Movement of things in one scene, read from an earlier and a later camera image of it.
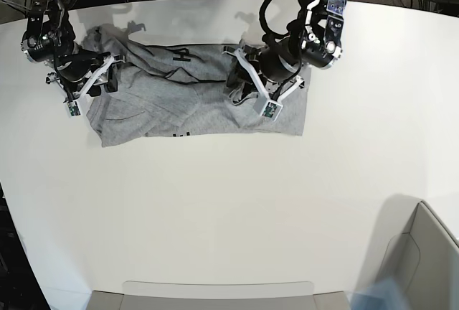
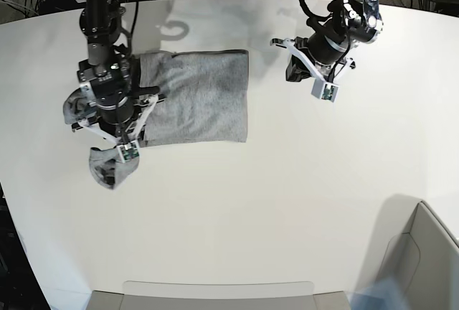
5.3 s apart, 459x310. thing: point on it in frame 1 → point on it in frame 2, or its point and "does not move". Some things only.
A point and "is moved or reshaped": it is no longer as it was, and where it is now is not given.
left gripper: [277, 64] → [328, 56]
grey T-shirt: [163, 89] is moved or reshaped
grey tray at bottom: [215, 295] does not move
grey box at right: [424, 262] does not move
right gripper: [75, 65] → [121, 120]
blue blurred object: [384, 295] does not move
